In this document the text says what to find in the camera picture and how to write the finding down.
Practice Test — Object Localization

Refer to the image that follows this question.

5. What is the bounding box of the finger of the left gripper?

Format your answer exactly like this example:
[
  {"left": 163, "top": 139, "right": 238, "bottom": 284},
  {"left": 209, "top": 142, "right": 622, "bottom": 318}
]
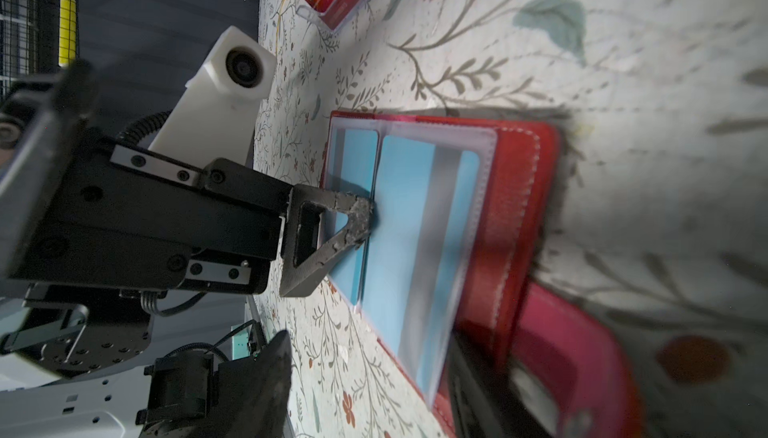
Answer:
[
  {"left": 279, "top": 185, "right": 374, "bottom": 298},
  {"left": 140, "top": 330, "right": 292, "bottom": 438}
]

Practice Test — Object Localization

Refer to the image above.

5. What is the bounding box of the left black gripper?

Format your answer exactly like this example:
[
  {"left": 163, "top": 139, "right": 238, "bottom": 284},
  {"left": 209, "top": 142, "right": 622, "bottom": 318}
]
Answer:
[{"left": 1, "top": 60, "right": 292, "bottom": 378}]

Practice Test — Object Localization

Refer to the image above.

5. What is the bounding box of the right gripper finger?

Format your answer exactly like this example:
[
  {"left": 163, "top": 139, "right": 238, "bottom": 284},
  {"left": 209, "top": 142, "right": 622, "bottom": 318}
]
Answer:
[{"left": 446, "top": 332, "right": 549, "bottom": 438}]

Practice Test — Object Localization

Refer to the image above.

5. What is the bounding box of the red card holder wallet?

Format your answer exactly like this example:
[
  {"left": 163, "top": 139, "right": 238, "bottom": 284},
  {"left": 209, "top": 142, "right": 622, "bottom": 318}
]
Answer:
[{"left": 320, "top": 110, "right": 643, "bottom": 438}]

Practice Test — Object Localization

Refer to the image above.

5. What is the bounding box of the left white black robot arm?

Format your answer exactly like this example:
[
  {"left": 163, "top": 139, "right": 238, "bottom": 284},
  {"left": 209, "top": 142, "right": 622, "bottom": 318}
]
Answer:
[{"left": 1, "top": 60, "right": 374, "bottom": 437}]

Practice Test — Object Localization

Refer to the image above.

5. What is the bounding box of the yellow tag on basket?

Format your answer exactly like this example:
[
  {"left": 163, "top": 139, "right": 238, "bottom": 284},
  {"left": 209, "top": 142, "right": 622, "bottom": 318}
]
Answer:
[{"left": 57, "top": 0, "right": 77, "bottom": 68}]

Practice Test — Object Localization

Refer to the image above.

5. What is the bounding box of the left black corrugated cable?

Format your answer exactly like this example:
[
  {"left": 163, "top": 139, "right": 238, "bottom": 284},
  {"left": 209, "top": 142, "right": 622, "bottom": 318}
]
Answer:
[{"left": 115, "top": 110, "right": 172, "bottom": 148}]

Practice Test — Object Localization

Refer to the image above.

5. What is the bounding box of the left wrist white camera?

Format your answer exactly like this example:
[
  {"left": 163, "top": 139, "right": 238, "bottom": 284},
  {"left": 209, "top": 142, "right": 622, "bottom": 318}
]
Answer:
[{"left": 149, "top": 26, "right": 277, "bottom": 168}]

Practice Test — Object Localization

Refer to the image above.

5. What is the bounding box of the black wire wall basket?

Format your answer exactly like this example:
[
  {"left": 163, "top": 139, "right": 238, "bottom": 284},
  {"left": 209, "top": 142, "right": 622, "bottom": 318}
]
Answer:
[{"left": 1, "top": 0, "right": 78, "bottom": 95}]

